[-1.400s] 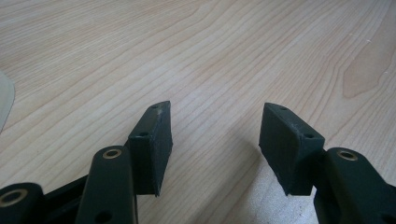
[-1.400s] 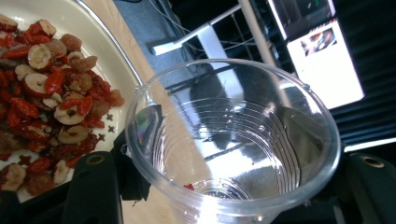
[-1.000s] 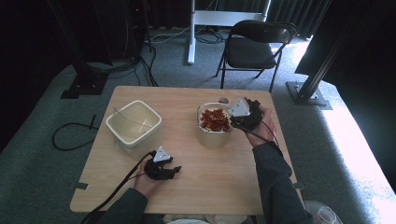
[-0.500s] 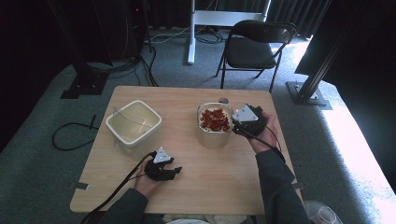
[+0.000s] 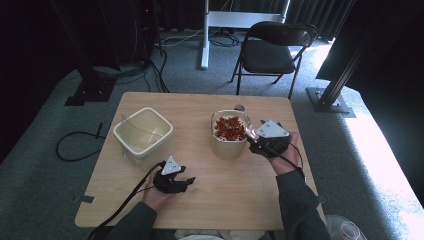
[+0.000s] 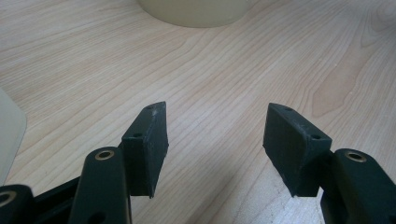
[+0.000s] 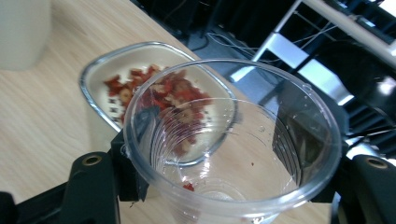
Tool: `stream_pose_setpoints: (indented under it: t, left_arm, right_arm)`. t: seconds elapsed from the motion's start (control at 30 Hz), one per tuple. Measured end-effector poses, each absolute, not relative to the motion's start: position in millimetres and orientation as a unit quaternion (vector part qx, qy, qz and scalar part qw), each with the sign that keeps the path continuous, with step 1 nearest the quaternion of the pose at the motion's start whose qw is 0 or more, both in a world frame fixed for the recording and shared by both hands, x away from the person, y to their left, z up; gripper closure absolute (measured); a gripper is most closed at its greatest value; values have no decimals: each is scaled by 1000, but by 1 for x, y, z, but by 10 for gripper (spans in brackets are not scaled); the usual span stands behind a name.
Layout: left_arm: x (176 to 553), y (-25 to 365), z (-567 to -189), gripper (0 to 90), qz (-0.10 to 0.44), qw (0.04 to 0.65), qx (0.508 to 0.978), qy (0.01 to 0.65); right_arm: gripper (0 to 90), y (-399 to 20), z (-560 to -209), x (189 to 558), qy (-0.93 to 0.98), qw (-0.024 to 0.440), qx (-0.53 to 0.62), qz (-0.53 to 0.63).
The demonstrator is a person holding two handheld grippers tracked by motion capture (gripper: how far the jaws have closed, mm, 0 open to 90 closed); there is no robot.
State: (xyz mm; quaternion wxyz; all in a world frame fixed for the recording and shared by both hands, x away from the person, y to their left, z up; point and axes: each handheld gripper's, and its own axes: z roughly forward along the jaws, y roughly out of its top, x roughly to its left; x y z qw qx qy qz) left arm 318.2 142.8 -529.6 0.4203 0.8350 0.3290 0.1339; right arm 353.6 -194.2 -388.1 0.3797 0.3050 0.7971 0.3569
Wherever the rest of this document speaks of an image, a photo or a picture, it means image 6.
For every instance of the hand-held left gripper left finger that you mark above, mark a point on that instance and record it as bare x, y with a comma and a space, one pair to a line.
146, 155

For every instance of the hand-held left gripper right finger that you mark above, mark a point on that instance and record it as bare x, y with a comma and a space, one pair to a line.
292, 149

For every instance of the empty cream square container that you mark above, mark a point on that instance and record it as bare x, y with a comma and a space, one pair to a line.
11, 137

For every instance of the cream container with glass rim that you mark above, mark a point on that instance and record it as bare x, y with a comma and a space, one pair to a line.
193, 14

